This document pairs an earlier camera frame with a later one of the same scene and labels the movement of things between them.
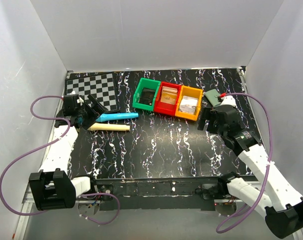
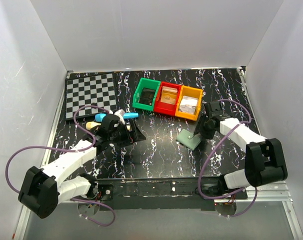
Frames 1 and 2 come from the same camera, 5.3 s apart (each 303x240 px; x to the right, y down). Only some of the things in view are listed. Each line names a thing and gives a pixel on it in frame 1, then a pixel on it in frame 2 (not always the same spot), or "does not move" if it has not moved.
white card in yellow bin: (188, 104) does not move
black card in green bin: (147, 96) does not move
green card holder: (212, 96) -> (188, 139)
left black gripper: (88, 113) -> (128, 133)
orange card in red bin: (168, 95) does not move
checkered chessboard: (102, 87) does not move
